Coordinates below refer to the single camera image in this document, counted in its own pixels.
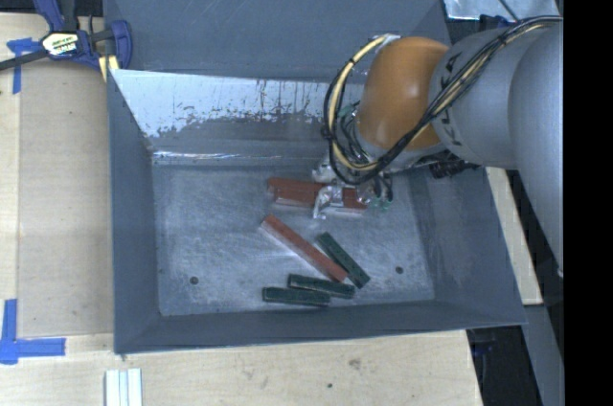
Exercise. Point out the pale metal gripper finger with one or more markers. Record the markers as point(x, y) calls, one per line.
point(324, 172)
point(329, 197)

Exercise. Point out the red-brown block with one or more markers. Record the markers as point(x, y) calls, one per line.
point(304, 247)
point(294, 192)

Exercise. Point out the dark green flat block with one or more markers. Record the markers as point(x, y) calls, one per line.
point(294, 296)
point(345, 260)
point(321, 286)

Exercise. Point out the grey metal bin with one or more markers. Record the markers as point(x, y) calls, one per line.
point(239, 35)

